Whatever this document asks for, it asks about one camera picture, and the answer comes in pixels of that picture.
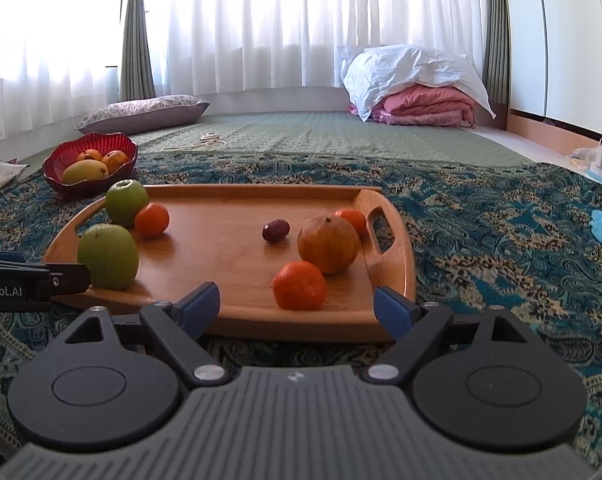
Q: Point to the small orange tangerine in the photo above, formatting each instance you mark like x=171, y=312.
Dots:
x=356, y=220
x=300, y=285
x=152, y=220

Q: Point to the beige scissors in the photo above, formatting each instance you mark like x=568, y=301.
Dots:
x=216, y=143

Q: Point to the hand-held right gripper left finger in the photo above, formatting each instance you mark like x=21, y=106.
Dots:
x=198, y=310

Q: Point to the green quilted bedspread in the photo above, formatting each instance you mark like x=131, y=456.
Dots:
x=306, y=135

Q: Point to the green curtain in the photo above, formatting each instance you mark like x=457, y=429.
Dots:
x=136, y=35
x=496, y=35

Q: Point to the red scalloped bowl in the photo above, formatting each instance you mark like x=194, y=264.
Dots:
x=56, y=160

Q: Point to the small orange-red mango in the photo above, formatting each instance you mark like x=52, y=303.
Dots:
x=88, y=155
x=115, y=160

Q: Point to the white wardrobe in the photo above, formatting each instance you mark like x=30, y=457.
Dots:
x=571, y=35

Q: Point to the large orange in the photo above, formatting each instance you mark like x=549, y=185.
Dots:
x=328, y=245

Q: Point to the dull green apple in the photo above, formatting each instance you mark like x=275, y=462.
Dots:
x=108, y=257

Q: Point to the dark red date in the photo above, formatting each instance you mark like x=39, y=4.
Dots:
x=275, y=231

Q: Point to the yellow mango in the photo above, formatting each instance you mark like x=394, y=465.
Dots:
x=83, y=171

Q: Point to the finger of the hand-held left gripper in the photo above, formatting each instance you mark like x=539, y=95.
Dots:
x=1, y=256
x=68, y=277

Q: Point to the folded pink blanket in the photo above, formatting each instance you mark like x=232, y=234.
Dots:
x=426, y=107

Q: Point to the white and pink bedding pile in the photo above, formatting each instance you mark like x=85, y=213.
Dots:
x=406, y=67

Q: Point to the bright green apple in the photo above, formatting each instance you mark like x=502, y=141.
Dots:
x=123, y=202

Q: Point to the teal paisley blanket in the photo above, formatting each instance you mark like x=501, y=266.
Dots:
x=481, y=240

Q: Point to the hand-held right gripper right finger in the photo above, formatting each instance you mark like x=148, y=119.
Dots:
x=393, y=312

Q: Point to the white sheer curtain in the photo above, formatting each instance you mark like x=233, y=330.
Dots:
x=46, y=35
x=306, y=20

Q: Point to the floral grey pillow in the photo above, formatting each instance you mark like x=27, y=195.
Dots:
x=141, y=112

